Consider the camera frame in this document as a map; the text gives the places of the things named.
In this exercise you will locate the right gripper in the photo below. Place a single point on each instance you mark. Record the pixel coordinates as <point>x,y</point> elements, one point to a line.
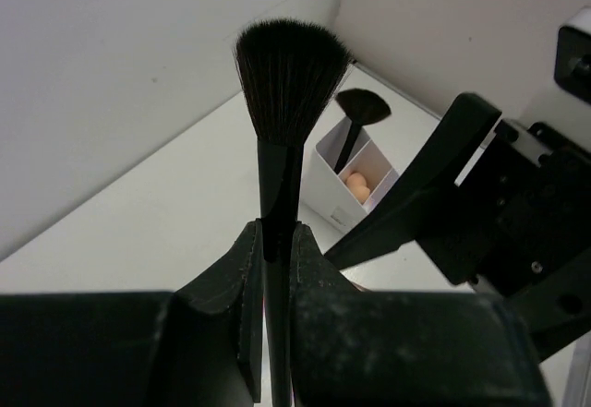
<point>518,225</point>

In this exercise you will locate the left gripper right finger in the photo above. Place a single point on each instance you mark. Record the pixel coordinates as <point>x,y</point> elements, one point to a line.
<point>374,348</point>

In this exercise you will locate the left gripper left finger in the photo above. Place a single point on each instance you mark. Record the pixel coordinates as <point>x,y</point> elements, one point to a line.
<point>198,346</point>

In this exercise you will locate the beige makeup sponge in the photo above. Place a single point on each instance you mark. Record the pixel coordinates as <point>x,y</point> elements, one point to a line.
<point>358,186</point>

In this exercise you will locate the white three-compartment organizer box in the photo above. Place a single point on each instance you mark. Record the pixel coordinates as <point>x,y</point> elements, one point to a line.
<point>325,192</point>

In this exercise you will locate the black powder brush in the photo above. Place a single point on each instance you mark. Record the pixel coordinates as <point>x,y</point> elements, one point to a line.
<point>289,71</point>

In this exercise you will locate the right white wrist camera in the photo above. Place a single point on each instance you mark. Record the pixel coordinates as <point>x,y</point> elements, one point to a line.
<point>572,63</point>

